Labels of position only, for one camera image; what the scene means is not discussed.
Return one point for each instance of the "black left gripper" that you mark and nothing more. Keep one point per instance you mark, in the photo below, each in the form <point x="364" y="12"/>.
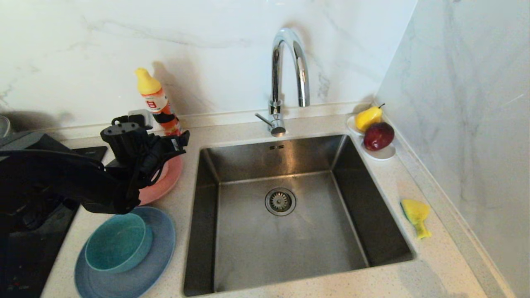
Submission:
<point x="124" y="142"/>

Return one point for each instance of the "yellow-capped orange dish soap bottle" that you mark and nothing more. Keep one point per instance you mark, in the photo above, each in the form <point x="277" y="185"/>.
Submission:
<point x="155" y="99"/>

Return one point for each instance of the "chrome gooseneck faucet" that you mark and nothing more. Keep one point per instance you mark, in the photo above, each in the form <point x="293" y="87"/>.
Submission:
<point x="276" y="74"/>

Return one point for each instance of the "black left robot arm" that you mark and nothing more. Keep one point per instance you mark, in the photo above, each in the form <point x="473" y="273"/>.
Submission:
<point x="49" y="178"/>

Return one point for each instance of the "stainless steel sink basin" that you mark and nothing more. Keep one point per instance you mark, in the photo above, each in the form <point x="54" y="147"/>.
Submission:
<point x="256" y="240"/>

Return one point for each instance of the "yellow sponge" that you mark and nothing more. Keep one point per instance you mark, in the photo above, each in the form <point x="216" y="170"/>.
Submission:
<point x="415" y="211"/>

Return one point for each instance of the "salmon pink plate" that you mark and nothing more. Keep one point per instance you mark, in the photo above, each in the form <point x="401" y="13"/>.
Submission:
<point x="167" y="186"/>

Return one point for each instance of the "blue plate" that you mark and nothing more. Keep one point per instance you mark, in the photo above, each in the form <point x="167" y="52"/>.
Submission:
<point x="159" y="256"/>

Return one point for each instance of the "round metal drain strainer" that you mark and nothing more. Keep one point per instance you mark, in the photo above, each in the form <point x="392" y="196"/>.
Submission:
<point x="280" y="201"/>

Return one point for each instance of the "teal bowl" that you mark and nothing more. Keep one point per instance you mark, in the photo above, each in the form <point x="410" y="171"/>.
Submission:
<point x="116" y="244"/>

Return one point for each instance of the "small white dish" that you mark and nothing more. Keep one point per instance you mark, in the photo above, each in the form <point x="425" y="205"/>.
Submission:
<point x="385" y="155"/>
<point x="351" y="125"/>

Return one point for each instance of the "yellow pear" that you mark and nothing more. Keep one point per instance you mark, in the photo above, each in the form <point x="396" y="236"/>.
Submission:
<point x="367" y="118"/>

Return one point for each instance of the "black induction cooktop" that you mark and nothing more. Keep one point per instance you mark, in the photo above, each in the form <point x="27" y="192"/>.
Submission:
<point x="33" y="265"/>

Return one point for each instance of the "dark red apple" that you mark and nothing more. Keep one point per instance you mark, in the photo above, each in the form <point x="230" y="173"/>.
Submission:
<point x="378" y="135"/>

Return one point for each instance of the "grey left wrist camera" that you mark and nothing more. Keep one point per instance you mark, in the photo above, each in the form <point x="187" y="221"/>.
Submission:
<point x="140" y="116"/>

